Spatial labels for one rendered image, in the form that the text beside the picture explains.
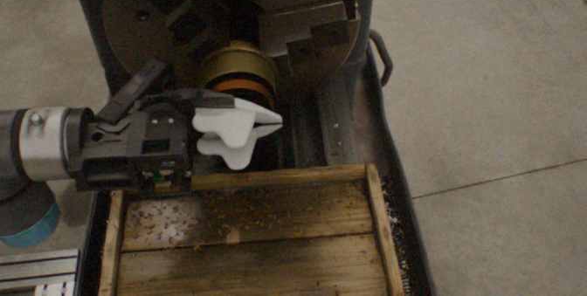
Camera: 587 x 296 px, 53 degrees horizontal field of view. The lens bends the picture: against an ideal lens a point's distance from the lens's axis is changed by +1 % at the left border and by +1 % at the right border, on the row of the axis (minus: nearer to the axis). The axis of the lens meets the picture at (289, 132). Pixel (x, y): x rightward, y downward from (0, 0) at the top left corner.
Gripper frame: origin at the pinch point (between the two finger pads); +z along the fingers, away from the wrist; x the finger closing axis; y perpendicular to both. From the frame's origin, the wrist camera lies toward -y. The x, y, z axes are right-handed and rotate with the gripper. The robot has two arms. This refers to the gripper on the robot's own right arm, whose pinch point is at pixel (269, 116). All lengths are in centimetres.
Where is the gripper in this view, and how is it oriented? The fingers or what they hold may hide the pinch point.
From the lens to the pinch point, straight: 62.9
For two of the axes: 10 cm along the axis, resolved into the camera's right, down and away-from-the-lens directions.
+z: 10.0, -0.5, 0.4
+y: 0.7, 7.7, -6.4
